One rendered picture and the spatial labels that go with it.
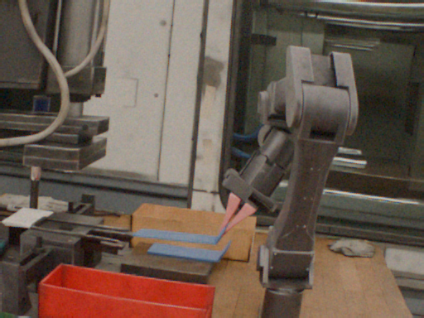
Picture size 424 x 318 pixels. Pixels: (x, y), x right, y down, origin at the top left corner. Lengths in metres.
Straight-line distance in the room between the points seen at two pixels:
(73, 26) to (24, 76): 0.12
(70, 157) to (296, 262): 0.39
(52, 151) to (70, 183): 0.75
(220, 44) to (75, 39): 0.63
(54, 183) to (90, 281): 0.82
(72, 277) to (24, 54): 0.39
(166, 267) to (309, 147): 0.48
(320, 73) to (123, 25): 0.96
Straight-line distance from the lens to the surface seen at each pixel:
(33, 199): 1.59
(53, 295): 1.07
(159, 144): 1.88
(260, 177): 1.20
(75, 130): 1.24
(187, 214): 1.61
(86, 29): 1.24
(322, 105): 0.94
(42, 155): 1.19
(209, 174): 1.82
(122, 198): 1.90
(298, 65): 0.97
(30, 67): 1.24
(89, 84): 1.22
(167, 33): 1.87
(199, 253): 1.44
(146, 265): 1.35
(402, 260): 1.84
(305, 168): 0.99
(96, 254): 1.37
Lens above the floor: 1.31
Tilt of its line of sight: 12 degrees down
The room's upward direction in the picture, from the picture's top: 5 degrees clockwise
